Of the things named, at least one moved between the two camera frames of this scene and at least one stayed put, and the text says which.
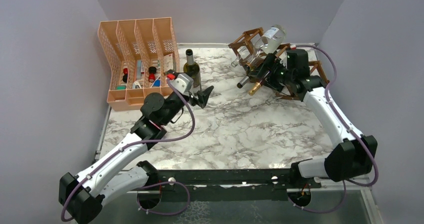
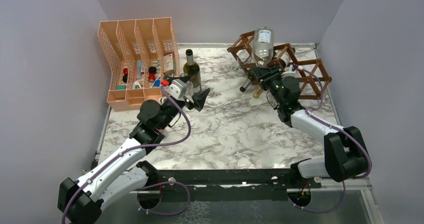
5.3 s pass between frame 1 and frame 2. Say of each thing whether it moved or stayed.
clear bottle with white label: moved
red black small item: stayed
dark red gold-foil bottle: moved
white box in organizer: stayed
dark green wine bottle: stayed
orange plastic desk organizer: stayed
